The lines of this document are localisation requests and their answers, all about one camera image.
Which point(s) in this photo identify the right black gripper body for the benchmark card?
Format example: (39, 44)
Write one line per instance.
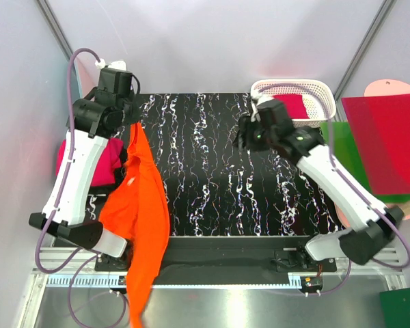
(256, 138)

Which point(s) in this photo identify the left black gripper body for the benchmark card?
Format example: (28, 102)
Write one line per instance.
(130, 109)

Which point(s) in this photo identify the orange t shirt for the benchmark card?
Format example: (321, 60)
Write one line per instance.
(137, 211)

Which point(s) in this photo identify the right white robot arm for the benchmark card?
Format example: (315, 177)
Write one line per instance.
(373, 225)

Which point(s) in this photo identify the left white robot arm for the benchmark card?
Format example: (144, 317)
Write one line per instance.
(95, 118)

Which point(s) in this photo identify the dark red t shirt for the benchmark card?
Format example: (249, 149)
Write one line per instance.
(294, 105)

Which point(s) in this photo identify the white plastic basket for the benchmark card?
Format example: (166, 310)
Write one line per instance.
(316, 97)

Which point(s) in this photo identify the folded pink t shirt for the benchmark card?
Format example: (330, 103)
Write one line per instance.
(106, 164)

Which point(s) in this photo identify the green plastic board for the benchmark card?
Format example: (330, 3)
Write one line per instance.
(345, 150)

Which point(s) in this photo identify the red plastic board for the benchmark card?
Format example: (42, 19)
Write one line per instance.
(381, 129)

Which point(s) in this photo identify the pink wooden stand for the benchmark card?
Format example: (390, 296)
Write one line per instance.
(382, 87)

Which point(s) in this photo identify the dark green board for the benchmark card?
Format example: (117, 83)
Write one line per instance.
(396, 308)

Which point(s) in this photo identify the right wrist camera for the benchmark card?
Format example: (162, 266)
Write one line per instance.
(262, 98)

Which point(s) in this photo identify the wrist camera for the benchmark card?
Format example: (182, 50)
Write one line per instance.
(117, 65)
(262, 98)

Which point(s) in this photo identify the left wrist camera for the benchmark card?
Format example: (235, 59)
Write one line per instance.
(117, 65)

